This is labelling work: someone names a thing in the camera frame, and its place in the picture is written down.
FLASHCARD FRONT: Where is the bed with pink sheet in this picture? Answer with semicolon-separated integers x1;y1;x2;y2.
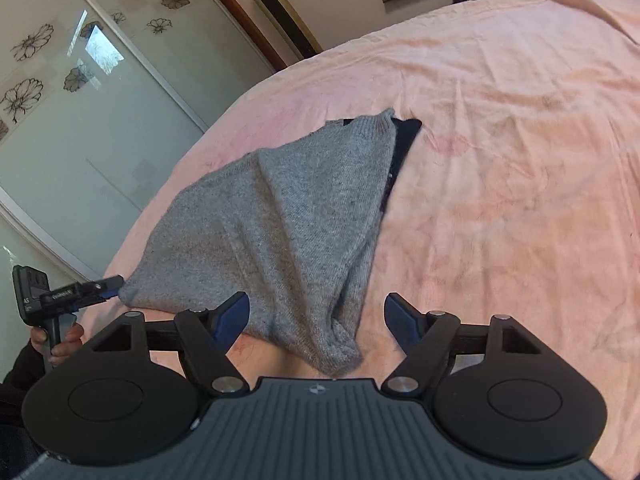
75;0;640;472

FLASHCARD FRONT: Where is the brown wooden door frame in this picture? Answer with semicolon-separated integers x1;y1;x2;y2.
186;0;289;72

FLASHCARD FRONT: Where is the frosted glass wardrobe door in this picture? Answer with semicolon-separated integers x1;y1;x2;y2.
0;0;281;341

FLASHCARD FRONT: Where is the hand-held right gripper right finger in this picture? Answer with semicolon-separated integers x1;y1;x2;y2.
382;294;543;398

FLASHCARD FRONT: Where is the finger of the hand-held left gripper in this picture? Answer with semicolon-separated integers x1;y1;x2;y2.
80;275;125;292
75;287;122;310

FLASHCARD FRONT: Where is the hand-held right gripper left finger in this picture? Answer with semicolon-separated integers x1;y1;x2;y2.
92;291;251;398

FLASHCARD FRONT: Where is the gold tower fan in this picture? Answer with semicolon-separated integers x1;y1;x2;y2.
233;0;324;62

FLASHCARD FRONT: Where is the person's left hand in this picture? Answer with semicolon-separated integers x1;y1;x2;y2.
30;323;86;367

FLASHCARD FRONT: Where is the person's left forearm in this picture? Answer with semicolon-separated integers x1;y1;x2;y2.
0;342;53;466

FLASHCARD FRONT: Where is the grey sweater with navy sleeves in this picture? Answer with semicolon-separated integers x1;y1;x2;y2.
120;108;423;377

